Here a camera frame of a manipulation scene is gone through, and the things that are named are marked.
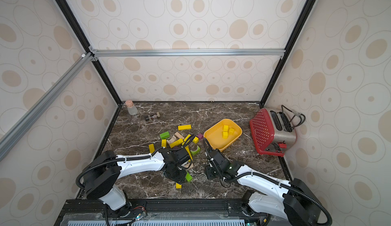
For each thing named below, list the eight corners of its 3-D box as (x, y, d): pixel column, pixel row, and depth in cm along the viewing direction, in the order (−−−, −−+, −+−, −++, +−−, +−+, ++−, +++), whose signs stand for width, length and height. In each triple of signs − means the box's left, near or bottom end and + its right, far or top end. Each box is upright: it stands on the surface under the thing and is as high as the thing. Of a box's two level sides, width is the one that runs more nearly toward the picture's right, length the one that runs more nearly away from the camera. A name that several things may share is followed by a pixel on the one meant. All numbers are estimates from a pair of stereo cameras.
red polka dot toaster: (257, 156, 94) (267, 141, 80) (249, 124, 110) (256, 106, 96) (286, 156, 94) (302, 141, 80) (274, 124, 110) (285, 106, 96)
